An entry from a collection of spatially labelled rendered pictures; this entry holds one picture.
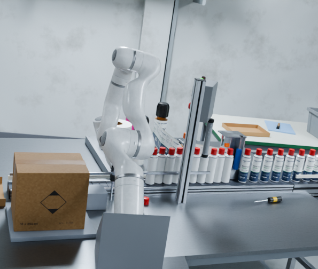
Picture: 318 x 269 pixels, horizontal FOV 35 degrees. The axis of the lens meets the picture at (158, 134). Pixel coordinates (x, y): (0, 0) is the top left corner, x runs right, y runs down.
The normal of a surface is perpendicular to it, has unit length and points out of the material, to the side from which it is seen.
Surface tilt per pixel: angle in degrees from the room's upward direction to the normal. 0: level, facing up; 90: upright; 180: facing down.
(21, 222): 90
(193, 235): 0
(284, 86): 90
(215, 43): 90
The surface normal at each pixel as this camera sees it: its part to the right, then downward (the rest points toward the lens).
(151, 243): 0.15, 0.32
